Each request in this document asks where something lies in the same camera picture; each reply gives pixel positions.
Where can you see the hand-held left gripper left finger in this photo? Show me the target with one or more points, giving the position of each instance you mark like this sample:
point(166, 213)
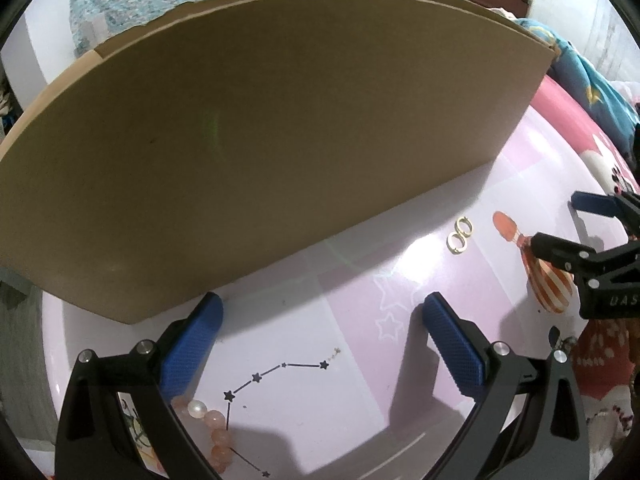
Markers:
point(192, 345)

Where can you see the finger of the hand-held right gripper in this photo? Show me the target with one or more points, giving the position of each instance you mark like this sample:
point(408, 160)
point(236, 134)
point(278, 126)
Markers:
point(592, 202)
point(555, 247)

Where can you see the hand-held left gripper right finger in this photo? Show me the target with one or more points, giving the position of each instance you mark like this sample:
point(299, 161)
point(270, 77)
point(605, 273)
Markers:
point(452, 347)

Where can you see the brown cardboard box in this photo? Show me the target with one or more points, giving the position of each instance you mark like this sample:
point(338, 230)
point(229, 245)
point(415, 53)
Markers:
point(250, 160)

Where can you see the pink floral blanket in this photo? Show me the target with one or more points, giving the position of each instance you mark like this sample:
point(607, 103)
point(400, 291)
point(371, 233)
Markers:
point(600, 360)

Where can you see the blue patterned blanket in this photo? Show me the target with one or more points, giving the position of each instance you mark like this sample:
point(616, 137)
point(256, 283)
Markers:
point(585, 80)

